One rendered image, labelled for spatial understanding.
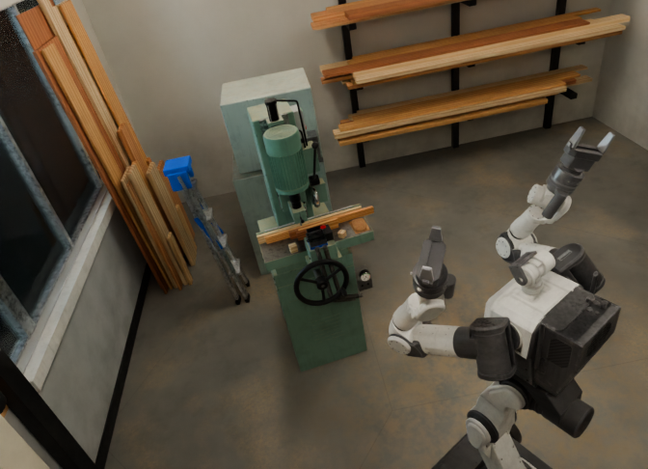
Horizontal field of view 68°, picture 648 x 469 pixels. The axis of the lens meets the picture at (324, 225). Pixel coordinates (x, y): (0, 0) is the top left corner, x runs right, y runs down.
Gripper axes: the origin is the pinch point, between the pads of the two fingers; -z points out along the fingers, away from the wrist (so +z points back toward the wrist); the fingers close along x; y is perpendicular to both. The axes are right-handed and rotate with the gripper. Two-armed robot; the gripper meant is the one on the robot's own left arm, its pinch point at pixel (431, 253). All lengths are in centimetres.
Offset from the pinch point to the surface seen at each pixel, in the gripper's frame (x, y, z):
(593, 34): 332, 74, 196
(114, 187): 75, -230, 143
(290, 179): 67, -80, 83
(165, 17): 233, -265, 129
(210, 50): 235, -235, 161
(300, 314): 23, -75, 152
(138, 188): 80, -215, 147
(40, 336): -35, -181, 102
